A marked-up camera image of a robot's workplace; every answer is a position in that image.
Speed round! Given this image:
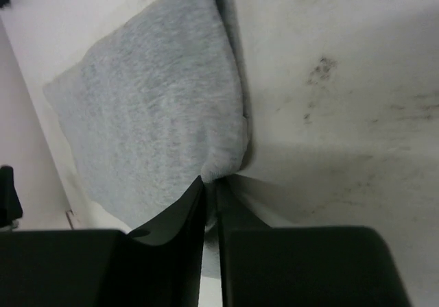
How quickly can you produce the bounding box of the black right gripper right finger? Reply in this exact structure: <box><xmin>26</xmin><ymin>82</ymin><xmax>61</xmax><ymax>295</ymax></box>
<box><xmin>216</xmin><ymin>180</ymin><xmax>411</xmax><ymax>307</ymax></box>

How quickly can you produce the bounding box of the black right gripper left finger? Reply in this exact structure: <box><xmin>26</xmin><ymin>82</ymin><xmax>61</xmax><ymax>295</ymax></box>
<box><xmin>1</xmin><ymin>178</ymin><xmax>204</xmax><ymax>306</ymax></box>

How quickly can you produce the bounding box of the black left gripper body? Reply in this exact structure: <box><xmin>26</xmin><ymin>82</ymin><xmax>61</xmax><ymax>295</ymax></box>
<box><xmin>0</xmin><ymin>165</ymin><xmax>23</xmax><ymax>228</ymax></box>

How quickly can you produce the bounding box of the grey tank top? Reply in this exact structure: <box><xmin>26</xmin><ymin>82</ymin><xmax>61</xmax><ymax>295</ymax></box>
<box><xmin>43</xmin><ymin>0</ymin><xmax>248</xmax><ymax>278</ymax></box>

